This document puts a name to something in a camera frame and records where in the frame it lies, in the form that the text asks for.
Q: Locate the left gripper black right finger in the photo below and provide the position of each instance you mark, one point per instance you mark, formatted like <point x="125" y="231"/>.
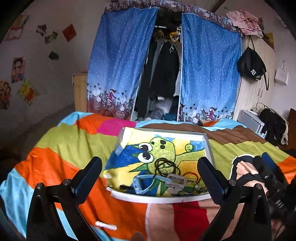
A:
<point x="254" y="222"/>

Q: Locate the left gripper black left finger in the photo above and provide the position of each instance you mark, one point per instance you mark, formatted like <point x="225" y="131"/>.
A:
<point x="43" y="221"/>

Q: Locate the colourful cartoon bedspread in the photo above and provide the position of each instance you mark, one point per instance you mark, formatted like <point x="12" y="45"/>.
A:
<point x="68" y="147"/>

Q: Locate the white hair clip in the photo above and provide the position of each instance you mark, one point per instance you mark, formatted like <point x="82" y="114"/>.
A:
<point x="106" y="225"/>

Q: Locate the grey hair clip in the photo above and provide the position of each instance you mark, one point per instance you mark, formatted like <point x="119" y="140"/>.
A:
<point x="175" y="183"/>

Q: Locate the black clothes heap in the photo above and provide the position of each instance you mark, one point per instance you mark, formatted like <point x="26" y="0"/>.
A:
<point x="275" y="126"/>

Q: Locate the white storage box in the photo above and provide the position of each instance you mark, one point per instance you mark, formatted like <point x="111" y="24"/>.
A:
<point x="252" y="121"/>

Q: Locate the white tray with cartoon drawing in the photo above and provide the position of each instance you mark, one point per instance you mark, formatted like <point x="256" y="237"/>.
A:
<point x="140" y="151"/>

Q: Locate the light wooden wardrobe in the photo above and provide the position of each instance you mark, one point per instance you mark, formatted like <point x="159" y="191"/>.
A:
<point x="252" y="94"/>

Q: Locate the yellow cartoon poster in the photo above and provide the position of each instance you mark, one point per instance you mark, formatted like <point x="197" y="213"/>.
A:
<point x="27" y="92"/>

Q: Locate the white paper bag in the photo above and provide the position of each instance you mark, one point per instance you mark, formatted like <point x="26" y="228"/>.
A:
<point x="281" y="75"/>

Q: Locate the wooden cabinet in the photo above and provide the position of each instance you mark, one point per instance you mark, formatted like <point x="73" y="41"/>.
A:
<point x="79" y="82"/>

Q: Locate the family cartoon poster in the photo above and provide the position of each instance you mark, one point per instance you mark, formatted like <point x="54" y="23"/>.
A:
<point x="5" y="94"/>

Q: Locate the right blue wardrobe curtain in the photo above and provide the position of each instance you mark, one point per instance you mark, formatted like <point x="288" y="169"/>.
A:
<point x="209" y="75"/>

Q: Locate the blue wardrobe curtain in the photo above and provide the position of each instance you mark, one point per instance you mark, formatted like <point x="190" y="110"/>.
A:
<point x="209" y="75"/>
<point x="117" y="60"/>

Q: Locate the anime poster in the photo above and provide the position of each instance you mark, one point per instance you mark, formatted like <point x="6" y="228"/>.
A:
<point x="18" y="69"/>

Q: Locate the hanging dark clothes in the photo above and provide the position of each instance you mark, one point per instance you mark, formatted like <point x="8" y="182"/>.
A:
<point x="159" y="90"/>

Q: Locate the left blue wardrobe curtain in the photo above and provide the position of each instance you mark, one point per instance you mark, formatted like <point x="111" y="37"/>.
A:
<point x="117" y="60"/>

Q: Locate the pink clothes pile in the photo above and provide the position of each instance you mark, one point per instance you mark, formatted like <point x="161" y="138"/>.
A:
<point x="246" y="22"/>

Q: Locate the black drawstring bag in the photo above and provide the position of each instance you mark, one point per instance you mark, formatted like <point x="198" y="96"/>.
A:
<point x="251" y="65"/>

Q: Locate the wall photo right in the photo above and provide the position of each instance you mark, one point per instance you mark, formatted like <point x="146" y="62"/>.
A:
<point x="51" y="37"/>

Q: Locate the wall photo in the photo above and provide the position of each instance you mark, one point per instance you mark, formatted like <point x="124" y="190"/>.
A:
<point x="41" y="29"/>
<point x="51" y="37"/>

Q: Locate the red diamond wall decoration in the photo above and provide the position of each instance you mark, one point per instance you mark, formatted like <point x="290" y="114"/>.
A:
<point x="69" y="33"/>

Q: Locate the wall photo left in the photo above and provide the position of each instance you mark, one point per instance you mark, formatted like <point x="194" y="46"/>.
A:
<point x="41" y="29"/>

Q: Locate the pink certificates on wall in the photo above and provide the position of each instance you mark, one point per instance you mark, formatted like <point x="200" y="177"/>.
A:
<point x="16" y="29"/>

